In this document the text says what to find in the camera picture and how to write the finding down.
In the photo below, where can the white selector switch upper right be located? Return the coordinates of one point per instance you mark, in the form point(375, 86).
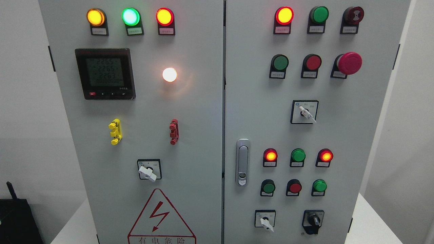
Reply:
point(304, 111)

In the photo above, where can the white selector switch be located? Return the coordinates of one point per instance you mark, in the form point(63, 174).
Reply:
point(265, 218)
point(304, 111)

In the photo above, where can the left grey cabinet door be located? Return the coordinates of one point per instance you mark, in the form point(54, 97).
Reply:
point(192, 168)

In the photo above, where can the green indicator lower middle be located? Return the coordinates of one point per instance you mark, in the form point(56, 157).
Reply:
point(297, 158)

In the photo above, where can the yellow terminal connector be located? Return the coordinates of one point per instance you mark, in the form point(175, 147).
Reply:
point(115, 133)

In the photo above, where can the red terminal connector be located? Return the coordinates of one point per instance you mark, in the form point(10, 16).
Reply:
point(174, 131)

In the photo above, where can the green push button upper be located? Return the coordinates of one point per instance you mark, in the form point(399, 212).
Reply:
point(278, 66)

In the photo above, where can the red push button upper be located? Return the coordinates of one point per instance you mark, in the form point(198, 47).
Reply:
point(310, 66)

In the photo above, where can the dark red buzzer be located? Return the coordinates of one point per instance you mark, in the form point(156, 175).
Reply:
point(351, 18)

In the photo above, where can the white selector switch left door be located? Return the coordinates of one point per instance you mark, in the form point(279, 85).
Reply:
point(149, 169)

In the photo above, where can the right grey cabinet door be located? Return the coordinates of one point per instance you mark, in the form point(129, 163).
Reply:
point(259, 109)

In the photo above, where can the green lit indicator light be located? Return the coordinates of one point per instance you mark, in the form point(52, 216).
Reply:
point(132, 21)

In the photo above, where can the red emergency stop mushroom button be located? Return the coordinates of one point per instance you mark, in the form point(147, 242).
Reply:
point(346, 64)

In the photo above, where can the black knob selector switch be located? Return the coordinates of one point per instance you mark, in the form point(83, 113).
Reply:
point(312, 221)

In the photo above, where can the black device with antenna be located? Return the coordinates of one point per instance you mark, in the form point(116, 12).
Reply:
point(17, 222)

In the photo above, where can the red push button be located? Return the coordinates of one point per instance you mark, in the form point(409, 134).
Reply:
point(310, 66)
point(294, 188)

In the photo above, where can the green push button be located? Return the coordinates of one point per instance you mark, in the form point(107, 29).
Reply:
point(278, 66)
point(267, 188)

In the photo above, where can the green indicator top right door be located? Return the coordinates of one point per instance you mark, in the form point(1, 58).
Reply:
point(317, 20)

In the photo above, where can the black digital power meter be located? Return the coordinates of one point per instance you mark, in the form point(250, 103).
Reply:
point(106, 73)

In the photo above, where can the red lit indicator lower left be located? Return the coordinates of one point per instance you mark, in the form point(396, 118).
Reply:
point(270, 158)

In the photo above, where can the red push button lower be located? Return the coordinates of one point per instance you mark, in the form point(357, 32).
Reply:
point(294, 188)

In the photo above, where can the red indicator lower right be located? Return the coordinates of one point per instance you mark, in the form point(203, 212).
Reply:
point(324, 158)

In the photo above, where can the green indicator bottom right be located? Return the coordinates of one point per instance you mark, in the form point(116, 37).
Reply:
point(319, 188)

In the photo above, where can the red ringed lit indicator light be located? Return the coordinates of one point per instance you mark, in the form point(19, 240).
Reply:
point(165, 21)

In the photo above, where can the white selector switch bottom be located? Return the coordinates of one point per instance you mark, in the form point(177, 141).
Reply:
point(265, 218)

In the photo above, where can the green push button lower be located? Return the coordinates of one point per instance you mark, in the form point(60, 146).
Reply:
point(267, 188)

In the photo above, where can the red electrical hazard warning sign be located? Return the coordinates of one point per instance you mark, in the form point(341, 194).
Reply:
point(160, 223)

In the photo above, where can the red lit indicator right door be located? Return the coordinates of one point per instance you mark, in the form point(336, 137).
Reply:
point(283, 20)

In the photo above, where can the white glowing lamp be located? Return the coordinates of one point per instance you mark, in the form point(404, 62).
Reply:
point(169, 74)

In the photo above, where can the yellow indicator light top left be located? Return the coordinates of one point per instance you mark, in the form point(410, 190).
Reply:
point(98, 22)

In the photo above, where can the grey cabinet door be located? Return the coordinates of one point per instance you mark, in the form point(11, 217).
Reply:
point(259, 109)
point(192, 168)

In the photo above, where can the silver door lock handle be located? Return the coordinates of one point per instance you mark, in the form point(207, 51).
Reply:
point(243, 148)

